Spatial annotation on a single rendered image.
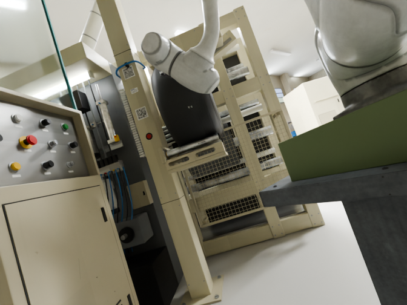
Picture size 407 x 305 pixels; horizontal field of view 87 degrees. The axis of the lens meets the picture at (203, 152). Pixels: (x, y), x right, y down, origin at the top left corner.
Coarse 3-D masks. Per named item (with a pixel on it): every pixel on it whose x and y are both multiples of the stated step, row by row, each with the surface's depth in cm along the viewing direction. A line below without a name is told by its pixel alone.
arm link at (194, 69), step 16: (208, 0) 69; (208, 16) 70; (208, 32) 71; (192, 48) 73; (208, 48) 73; (176, 64) 74; (192, 64) 72; (208, 64) 73; (176, 80) 78; (192, 80) 74; (208, 80) 74
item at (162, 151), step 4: (160, 148) 126; (164, 148) 131; (168, 148) 140; (160, 152) 126; (164, 152) 128; (160, 156) 125; (164, 156) 126; (176, 156) 152; (160, 160) 126; (164, 160) 125; (180, 160) 160
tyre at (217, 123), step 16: (160, 80) 117; (160, 96) 116; (176, 96) 115; (192, 96) 114; (208, 96) 116; (160, 112) 120; (176, 112) 116; (192, 112) 116; (208, 112) 117; (176, 128) 121; (192, 128) 121; (208, 128) 123; (208, 144) 142
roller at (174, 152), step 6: (204, 138) 126; (210, 138) 125; (216, 138) 125; (186, 144) 128; (192, 144) 127; (198, 144) 126; (204, 144) 126; (174, 150) 128; (180, 150) 128; (186, 150) 128; (168, 156) 129
